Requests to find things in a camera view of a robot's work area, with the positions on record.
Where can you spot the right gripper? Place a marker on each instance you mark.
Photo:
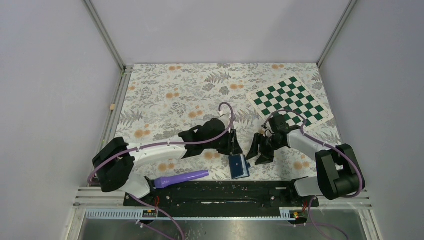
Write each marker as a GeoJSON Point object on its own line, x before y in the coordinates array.
{"type": "Point", "coordinates": [266, 157]}

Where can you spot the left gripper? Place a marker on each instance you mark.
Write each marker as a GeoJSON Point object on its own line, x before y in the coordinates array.
{"type": "Point", "coordinates": [232, 147]}

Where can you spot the navy blue card holder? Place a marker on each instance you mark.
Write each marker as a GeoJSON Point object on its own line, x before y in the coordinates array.
{"type": "Point", "coordinates": [239, 167]}

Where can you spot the purple plastic handle tool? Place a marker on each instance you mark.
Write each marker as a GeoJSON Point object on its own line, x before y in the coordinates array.
{"type": "Point", "coordinates": [166, 181]}

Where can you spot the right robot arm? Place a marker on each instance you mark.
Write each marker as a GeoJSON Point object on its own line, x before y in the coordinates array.
{"type": "Point", "coordinates": [338, 174]}

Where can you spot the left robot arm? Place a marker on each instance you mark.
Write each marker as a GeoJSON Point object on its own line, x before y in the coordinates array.
{"type": "Point", "coordinates": [114, 166]}

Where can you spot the green white checkerboard mat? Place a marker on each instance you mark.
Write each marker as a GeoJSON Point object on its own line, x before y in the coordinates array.
{"type": "Point", "coordinates": [290, 94]}

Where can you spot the floral patterned table mat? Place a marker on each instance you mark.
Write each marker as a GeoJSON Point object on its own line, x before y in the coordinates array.
{"type": "Point", "coordinates": [163, 100]}

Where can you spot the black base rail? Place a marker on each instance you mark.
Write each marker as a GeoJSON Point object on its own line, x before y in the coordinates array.
{"type": "Point", "coordinates": [215, 199]}

